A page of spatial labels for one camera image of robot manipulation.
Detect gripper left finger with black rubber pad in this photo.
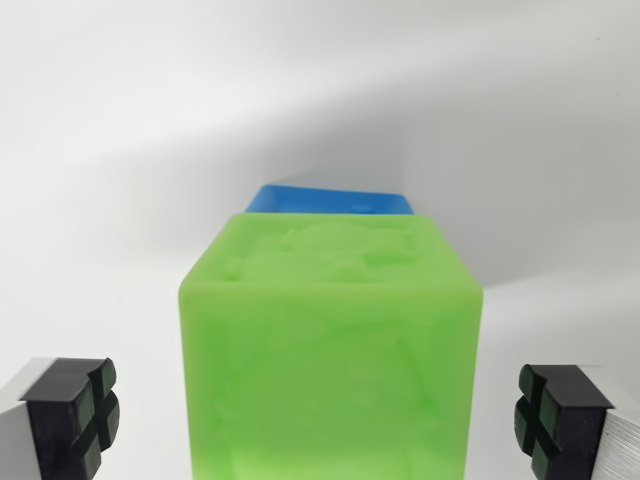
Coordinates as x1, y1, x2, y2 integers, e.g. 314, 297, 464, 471
0, 355, 122, 480

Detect gripper right finger with black rubber pad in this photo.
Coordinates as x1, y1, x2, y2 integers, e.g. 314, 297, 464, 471
512, 362, 640, 480

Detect green translucent cube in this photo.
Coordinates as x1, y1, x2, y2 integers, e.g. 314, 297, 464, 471
177, 211, 487, 480

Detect blue embossed cube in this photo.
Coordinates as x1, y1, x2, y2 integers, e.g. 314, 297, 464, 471
243, 183, 418, 218

